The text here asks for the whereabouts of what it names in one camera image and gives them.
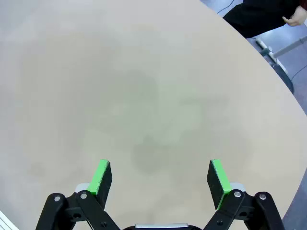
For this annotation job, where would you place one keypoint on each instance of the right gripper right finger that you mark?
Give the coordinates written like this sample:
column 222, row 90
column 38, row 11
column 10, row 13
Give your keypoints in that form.
column 217, row 182

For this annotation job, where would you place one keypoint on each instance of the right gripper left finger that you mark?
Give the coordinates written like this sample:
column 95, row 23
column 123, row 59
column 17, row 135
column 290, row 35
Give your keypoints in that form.
column 100, row 182

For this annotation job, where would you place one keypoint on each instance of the person's left hand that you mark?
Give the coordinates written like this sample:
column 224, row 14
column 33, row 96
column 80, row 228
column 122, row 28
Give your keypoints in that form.
column 297, row 18

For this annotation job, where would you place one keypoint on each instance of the white work table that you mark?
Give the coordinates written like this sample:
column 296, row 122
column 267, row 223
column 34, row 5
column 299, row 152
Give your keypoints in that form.
column 271, row 54

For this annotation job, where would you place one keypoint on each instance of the person in red jacket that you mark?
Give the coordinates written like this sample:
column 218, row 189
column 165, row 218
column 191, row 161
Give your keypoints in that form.
column 259, row 16

